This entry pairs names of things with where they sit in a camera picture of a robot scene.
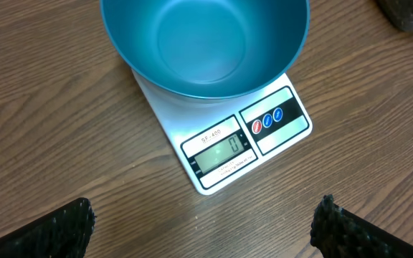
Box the white digital kitchen scale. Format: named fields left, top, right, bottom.
left=134, top=74, right=313, bottom=195

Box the blue metal bowl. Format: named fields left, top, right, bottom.
left=100, top=0, right=310, bottom=99

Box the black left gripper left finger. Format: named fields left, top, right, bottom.
left=0, top=198, right=95, bottom=258

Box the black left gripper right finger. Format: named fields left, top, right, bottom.
left=310, top=195, right=413, bottom=258

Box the clear plastic container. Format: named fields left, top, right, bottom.
left=376, top=0, right=413, bottom=32

